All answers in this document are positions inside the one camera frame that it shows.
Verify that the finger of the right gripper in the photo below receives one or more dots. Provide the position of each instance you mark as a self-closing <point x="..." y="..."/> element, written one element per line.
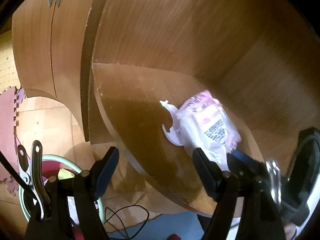
<point x="246" y="158"/>
<point x="239" y="168"/>

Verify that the purple foam floor mat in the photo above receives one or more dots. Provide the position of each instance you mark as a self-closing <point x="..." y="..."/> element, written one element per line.
<point x="20" y="95"/>

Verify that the wooden cabinet with doors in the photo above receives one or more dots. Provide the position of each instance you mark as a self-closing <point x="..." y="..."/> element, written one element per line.
<point x="49" y="41"/>

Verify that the metal spring clamp right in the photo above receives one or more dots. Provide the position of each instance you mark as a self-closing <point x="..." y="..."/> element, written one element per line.
<point x="275" y="180"/>

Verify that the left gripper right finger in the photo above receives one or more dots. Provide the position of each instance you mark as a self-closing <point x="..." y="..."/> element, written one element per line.
<point x="210" y="174"/>

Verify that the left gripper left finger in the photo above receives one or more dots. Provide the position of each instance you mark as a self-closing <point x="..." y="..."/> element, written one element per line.
<point x="103" y="170"/>

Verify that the pink foam floor mat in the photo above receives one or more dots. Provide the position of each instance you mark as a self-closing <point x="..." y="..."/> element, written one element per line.
<point x="8" y="126"/>

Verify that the metal spring clamp left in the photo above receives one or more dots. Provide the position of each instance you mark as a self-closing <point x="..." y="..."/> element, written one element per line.
<point x="31" y="173"/>

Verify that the metal spring clamp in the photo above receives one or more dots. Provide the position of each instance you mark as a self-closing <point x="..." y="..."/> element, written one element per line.
<point x="31" y="173"/>
<point x="275" y="180"/>

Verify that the yellow grid board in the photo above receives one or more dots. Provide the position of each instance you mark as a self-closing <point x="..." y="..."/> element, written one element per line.
<point x="8" y="72"/>

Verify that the wooden corner shelf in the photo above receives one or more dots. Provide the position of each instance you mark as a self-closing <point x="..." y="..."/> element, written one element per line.
<point x="259" y="58"/>

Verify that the pink plastic wrapper pack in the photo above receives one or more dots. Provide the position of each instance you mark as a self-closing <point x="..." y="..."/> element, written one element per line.
<point x="204" y="124"/>

